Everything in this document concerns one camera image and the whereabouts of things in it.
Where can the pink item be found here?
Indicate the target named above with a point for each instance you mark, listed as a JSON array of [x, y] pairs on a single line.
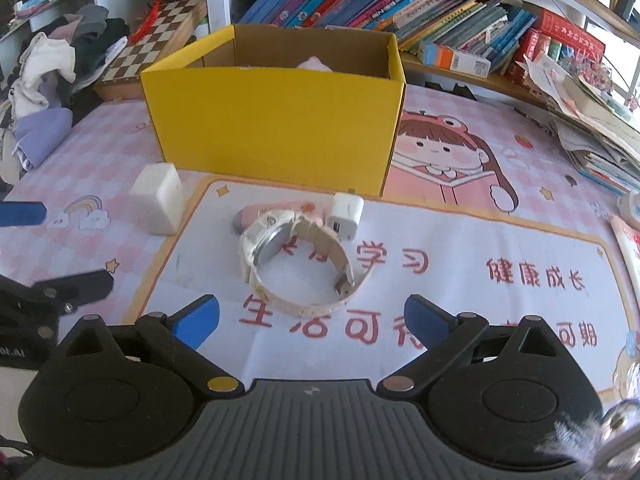
[[315, 64]]

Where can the white charger plug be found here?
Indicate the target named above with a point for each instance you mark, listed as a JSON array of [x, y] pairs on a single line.
[[345, 212]]

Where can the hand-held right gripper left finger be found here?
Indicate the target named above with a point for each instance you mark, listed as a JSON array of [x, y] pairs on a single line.
[[197, 319]]

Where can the red tassel ornament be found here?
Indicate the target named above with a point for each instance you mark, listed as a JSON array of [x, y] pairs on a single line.
[[145, 27]]

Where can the white rectangular block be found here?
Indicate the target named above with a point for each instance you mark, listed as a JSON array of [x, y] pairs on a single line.
[[157, 200]]

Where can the white wrist watch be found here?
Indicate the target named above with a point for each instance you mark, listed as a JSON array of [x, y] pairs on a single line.
[[270, 246]]

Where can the pink printed desk mat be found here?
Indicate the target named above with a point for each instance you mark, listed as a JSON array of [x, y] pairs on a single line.
[[500, 240]]

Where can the pink tube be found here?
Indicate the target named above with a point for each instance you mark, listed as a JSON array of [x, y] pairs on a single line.
[[250, 216]]

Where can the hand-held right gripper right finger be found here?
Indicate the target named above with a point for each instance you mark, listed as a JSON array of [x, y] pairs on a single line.
[[425, 321]]

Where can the fluffy grey keyring charm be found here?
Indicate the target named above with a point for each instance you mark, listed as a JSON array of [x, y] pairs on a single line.
[[565, 440]]

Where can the red patterned box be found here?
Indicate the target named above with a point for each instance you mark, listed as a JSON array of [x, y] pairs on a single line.
[[565, 30]]

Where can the stack of papers and booklets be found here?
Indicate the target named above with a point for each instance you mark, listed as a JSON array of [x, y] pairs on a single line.
[[595, 125]]

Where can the orange and white carton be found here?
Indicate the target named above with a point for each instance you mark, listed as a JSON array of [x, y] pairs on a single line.
[[450, 57]]

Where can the yellow cardboard box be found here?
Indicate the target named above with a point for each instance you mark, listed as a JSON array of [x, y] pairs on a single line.
[[270, 125]]

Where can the wooden chessboard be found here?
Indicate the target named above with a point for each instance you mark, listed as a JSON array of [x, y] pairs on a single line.
[[150, 45]]

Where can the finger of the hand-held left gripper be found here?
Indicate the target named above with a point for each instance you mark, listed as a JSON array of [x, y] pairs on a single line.
[[80, 285], [20, 213]]

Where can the white tape roll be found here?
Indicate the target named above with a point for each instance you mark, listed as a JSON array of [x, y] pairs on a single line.
[[632, 210]]

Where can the pile of clothes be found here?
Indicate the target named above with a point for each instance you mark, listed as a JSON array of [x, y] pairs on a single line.
[[45, 70]]

